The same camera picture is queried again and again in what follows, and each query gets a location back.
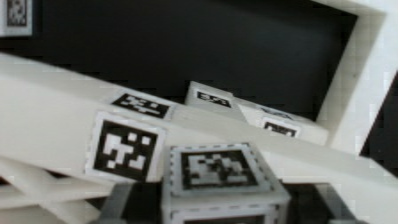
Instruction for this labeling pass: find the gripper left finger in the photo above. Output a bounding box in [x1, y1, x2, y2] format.
[87, 183, 133, 224]

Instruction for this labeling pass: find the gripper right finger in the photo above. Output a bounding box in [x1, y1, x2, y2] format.
[315, 183, 368, 224]

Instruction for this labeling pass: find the white chair back part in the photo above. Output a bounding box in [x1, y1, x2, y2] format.
[0, 53, 398, 224]

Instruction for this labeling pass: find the white chair leg with tag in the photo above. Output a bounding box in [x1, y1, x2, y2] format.
[240, 104, 329, 145]

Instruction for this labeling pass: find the small white tagged cube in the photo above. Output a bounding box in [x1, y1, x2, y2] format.
[0, 0, 34, 37]

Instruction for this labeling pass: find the white obstacle fence wall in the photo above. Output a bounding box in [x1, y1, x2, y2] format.
[315, 0, 398, 155]

